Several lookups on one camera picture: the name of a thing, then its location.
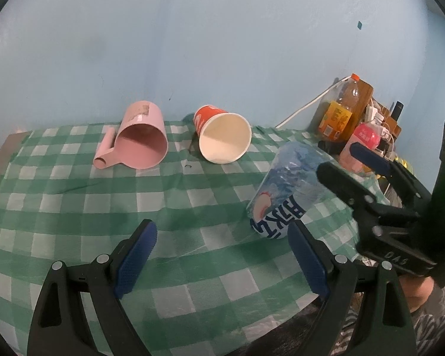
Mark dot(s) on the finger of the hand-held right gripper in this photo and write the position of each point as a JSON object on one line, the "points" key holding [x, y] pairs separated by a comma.
{"points": [[371, 160], [343, 187]]}

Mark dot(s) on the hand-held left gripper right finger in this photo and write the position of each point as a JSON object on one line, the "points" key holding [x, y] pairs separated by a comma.
{"points": [[308, 263]]}

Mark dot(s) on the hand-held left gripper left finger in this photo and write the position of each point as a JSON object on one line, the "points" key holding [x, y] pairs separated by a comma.
{"points": [[135, 257]]}

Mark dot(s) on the clear plastic cup blue print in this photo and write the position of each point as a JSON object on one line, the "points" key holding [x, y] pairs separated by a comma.
{"points": [[285, 181]]}

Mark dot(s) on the red paper cup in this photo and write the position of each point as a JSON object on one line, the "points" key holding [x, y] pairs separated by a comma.
{"points": [[224, 139]]}

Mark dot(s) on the person's right hand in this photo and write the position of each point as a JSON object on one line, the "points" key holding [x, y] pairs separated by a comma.
{"points": [[417, 293]]}

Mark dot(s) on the pink label plastic bottle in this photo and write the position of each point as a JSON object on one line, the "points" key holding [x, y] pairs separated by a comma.
{"points": [[361, 137]]}

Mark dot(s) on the white charger plug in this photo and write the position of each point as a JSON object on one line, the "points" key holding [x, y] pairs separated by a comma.
{"points": [[374, 114]]}

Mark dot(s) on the orange juice bottle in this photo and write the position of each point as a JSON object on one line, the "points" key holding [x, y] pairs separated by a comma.
{"points": [[337, 117]]}

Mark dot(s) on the brown wooden box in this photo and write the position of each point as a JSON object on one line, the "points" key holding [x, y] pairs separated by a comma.
{"points": [[366, 94]]}

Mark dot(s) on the green checked tablecloth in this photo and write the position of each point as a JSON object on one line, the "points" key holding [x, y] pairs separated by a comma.
{"points": [[207, 267]]}

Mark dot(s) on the striped clothing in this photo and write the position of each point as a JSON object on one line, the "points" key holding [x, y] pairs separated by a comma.
{"points": [[430, 332]]}

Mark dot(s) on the brown cardboard sheet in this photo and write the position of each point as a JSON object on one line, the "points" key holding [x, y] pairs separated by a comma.
{"points": [[7, 150]]}

